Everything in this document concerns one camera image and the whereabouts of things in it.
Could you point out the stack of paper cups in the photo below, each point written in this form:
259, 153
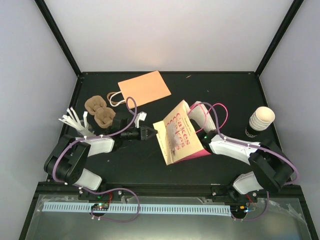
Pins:
259, 121

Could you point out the brown pulp cup carriers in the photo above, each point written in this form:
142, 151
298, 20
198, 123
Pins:
97, 107

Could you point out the white straws bundle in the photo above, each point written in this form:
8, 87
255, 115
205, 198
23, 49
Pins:
72, 119

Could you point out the black frame post left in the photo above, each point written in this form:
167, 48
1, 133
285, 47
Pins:
48, 17

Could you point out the plain brown paper bag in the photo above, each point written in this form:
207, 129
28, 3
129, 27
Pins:
143, 89

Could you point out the black frame post right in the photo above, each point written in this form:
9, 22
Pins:
283, 27

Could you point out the cream cakes paper bag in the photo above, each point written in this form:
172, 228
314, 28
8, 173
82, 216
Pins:
177, 132

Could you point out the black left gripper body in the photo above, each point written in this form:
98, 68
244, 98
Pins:
142, 133

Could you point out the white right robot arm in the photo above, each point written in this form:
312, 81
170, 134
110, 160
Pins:
271, 169

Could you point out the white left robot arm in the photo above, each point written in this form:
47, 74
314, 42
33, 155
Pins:
68, 159

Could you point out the black frame post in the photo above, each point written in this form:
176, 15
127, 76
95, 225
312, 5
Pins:
283, 27
48, 17

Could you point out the light blue cable duct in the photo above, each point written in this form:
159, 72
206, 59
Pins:
121, 208

